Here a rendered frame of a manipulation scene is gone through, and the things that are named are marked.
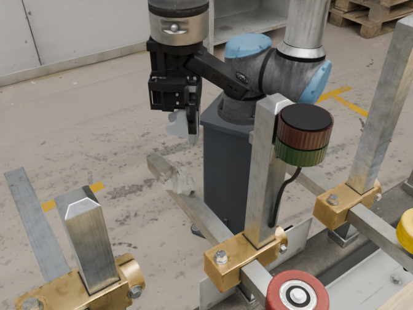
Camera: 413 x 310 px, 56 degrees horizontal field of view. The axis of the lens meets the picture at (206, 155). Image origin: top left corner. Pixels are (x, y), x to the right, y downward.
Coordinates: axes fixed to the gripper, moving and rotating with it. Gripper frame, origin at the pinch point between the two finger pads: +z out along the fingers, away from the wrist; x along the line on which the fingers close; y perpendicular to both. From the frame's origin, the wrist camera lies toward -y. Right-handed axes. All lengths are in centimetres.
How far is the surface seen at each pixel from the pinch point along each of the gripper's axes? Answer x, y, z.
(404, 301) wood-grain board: 29.1, -30.1, 2.2
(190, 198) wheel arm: 9.3, 0.1, 6.4
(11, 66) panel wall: -181, 154, 82
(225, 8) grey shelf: -295, 8, 76
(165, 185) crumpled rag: 6.6, 5.3, 6.0
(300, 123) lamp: 22.5, -14.2, -20.3
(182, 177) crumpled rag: 4.3, 2.4, 5.9
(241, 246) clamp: 19.8, -9.1, 5.2
